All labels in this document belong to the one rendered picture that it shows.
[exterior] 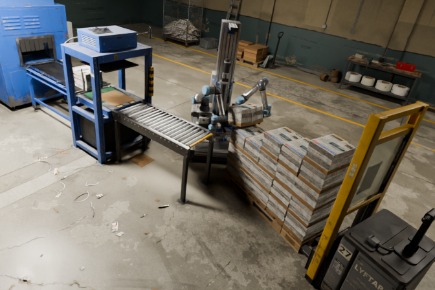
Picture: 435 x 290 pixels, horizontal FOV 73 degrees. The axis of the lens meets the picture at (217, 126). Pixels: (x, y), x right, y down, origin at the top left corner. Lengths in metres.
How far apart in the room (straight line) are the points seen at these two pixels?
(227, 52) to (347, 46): 6.17
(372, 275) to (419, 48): 7.55
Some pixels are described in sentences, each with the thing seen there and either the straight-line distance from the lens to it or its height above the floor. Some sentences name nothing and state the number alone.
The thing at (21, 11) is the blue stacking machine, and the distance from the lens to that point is 5.95.
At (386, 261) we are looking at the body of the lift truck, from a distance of 2.83.
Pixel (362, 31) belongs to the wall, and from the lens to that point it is 9.76.
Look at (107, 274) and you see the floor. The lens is 3.25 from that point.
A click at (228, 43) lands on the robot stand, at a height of 1.76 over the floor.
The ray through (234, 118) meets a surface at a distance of 3.87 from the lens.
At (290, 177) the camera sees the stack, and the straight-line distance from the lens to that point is 3.27.
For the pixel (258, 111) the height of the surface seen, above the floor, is 1.04.
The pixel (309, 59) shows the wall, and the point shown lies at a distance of 10.20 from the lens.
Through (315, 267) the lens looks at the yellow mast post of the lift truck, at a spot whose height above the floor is 0.26.
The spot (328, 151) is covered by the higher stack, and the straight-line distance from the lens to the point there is 2.87.
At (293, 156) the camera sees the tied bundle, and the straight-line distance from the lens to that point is 3.15.
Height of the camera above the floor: 2.62
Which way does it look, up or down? 28 degrees down
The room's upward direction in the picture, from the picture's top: 8 degrees clockwise
